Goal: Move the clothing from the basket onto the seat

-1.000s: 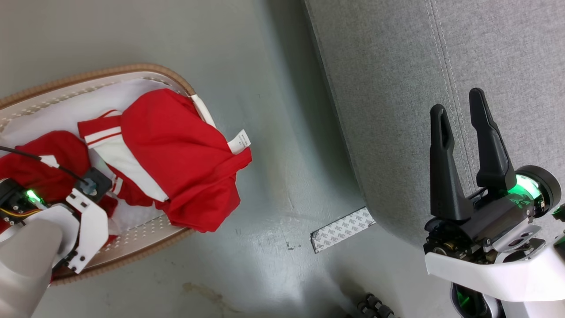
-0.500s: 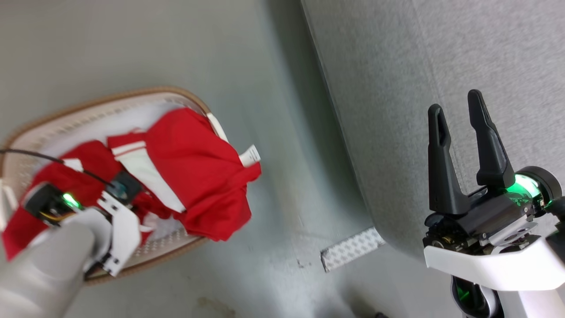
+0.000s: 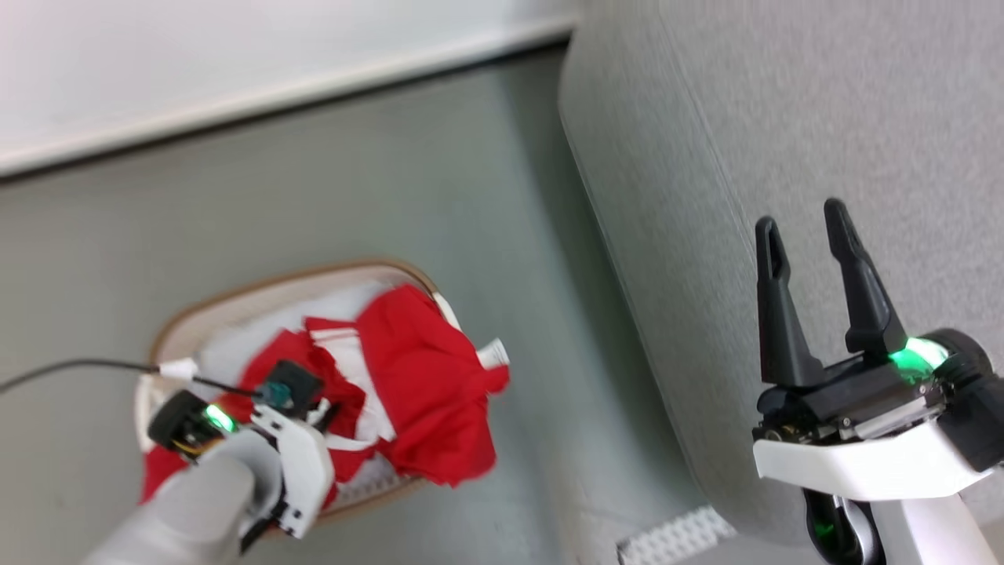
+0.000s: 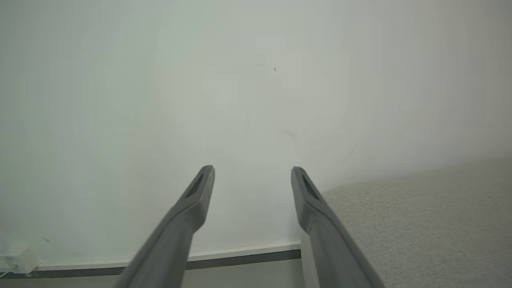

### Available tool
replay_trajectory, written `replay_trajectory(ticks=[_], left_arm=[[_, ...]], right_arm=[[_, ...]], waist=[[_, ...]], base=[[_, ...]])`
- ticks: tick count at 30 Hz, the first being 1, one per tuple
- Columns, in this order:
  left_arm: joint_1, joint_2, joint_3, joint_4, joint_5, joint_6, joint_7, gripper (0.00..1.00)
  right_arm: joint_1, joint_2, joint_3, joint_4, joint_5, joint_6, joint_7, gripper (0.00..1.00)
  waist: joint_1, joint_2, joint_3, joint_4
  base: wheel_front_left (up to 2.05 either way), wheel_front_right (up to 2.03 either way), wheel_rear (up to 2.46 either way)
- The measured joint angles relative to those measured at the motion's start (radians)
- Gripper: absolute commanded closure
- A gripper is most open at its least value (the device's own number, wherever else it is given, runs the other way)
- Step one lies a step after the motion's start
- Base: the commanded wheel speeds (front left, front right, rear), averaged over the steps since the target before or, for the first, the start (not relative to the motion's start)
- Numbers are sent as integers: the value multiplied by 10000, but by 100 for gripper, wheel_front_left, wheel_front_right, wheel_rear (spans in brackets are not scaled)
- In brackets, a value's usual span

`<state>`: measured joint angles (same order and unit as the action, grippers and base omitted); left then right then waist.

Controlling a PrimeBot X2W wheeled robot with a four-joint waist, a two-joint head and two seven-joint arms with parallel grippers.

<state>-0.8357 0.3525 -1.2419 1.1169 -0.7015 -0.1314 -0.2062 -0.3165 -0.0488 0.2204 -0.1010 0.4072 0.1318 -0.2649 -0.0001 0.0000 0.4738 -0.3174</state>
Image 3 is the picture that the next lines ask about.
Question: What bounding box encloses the white laundry basket brown rim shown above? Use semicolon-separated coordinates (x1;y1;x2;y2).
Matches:
135;259;471;528

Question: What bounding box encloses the pale blue cloth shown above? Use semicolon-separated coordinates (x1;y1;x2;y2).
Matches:
192;282;393;387

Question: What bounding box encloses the red white striped clothing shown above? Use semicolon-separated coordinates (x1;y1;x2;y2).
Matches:
140;284;511;507

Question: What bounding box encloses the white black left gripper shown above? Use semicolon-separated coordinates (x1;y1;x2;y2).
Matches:
147;388;338;541

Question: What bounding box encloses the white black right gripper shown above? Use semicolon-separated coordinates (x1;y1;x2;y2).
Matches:
751;198;995;503

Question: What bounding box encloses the thin black cable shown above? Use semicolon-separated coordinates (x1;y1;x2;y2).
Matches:
0;358;266;397

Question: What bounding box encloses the white perforated plastic panel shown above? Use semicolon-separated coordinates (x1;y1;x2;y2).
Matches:
616;505;738;565

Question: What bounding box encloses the white wall baseboard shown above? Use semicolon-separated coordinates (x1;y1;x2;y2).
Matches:
0;14;583;180

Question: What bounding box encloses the grey fabric sofa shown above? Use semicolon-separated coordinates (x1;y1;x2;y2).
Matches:
558;0;1004;565

